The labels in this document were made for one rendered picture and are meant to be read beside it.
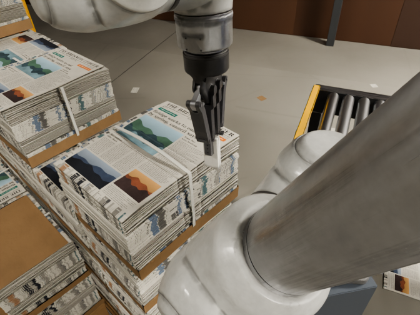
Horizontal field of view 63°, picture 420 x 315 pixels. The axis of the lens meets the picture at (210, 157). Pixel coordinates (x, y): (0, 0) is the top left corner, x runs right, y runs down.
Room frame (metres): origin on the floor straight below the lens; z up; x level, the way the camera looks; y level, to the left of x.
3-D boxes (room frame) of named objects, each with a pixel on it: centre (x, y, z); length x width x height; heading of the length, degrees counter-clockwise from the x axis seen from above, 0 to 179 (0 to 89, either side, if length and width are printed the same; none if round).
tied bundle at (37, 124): (1.11, 0.58, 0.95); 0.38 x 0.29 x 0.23; 136
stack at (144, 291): (1.01, 0.48, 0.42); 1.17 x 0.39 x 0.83; 45
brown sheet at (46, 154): (1.11, 0.58, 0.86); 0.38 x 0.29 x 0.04; 136
